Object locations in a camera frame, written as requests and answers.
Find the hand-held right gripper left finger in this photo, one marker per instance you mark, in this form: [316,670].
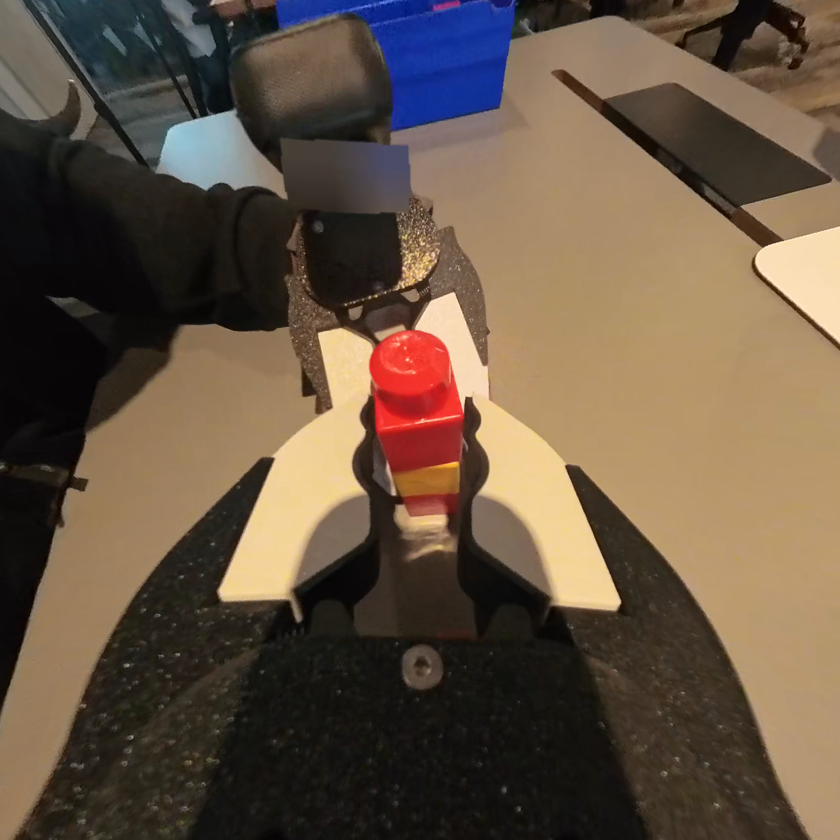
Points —
[275,525]

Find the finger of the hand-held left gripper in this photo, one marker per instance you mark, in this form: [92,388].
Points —
[469,348]
[341,367]

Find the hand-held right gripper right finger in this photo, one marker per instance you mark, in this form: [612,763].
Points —
[551,525]

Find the red mega block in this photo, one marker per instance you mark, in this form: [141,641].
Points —
[420,426]
[426,505]

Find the yellow mega block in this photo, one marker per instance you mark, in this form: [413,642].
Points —
[430,482]

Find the blue plastic bin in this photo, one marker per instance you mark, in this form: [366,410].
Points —
[446,72]

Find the person's left forearm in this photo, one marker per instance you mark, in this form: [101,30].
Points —
[164,243]

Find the black desk mat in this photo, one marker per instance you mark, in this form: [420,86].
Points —
[715,144]

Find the white desk mat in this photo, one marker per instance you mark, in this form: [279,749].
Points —
[807,275]

